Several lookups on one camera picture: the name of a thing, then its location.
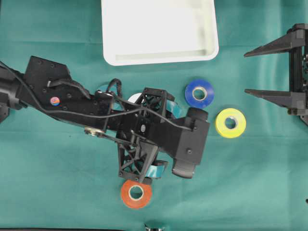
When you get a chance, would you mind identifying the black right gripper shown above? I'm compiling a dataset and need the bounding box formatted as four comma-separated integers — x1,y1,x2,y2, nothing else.
244,24,308,124

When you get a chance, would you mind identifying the metal object at bottom edge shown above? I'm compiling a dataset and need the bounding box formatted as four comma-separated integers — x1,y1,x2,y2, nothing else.
144,224,165,231

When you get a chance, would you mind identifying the orange tape roll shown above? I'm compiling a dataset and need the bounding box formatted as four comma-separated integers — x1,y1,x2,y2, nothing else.
120,180,152,209

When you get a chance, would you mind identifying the white tape roll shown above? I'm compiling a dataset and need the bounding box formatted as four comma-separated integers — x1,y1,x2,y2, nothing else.
127,92,141,103

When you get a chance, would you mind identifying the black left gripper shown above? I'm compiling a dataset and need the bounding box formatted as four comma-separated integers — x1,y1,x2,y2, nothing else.
106,88,182,185

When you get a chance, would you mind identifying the blue tape roll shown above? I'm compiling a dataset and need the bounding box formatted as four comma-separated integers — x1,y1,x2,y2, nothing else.
184,79,215,109

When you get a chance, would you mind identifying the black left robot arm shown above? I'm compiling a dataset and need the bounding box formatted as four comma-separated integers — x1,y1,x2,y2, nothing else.
0,56,186,184

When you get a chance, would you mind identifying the white plastic tray case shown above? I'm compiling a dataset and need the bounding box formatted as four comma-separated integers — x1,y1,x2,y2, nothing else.
101,0,219,66

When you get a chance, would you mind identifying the black left camera cable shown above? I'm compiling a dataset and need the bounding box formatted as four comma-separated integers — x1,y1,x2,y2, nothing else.
0,61,194,132

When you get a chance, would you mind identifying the yellow tape roll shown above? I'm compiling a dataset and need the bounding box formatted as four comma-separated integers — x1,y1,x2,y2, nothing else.
215,108,246,139

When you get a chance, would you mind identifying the green table cloth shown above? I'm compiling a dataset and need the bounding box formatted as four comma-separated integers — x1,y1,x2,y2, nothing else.
0,0,308,231

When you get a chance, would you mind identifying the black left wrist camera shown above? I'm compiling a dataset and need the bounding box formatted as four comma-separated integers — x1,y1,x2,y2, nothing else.
148,107,210,179

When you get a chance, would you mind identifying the green tape roll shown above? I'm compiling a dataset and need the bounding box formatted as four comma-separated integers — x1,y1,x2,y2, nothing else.
98,83,117,93

